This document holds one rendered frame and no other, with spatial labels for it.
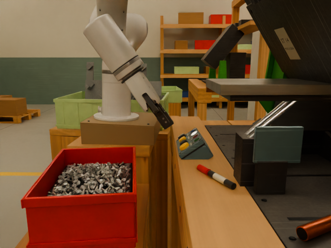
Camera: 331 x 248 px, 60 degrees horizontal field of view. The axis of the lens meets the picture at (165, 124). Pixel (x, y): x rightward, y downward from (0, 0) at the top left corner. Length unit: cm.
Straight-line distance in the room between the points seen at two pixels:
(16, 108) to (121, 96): 500
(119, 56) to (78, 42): 735
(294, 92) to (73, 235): 49
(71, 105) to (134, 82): 98
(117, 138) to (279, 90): 73
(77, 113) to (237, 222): 129
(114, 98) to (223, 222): 78
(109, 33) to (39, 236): 48
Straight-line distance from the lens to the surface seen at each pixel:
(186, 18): 728
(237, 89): 50
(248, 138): 63
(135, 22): 117
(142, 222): 71
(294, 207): 61
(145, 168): 112
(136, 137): 111
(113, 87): 117
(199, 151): 80
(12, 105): 611
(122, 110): 118
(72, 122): 170
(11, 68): 879
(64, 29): 822
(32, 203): 60
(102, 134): 113
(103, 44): 75
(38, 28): 846
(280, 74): 75
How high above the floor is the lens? 117
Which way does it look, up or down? 12 degrees down
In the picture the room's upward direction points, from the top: straight up
